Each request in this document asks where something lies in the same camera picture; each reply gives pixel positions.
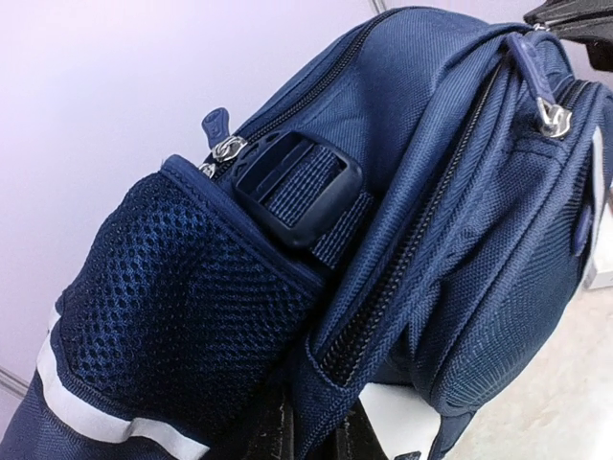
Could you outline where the left aluminium frame post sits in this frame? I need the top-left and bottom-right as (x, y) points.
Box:
(0, 366), (29, 400)

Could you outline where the navy blue backpack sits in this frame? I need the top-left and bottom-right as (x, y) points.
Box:
(1, 7), (612, 459)

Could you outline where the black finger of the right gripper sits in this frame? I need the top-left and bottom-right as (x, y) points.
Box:
(523, 0), (612, 41)

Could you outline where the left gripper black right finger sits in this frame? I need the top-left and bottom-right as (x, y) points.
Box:
(332, 401), (388, 460)

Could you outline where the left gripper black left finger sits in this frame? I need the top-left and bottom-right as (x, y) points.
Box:
(240, 387), (294, 460)

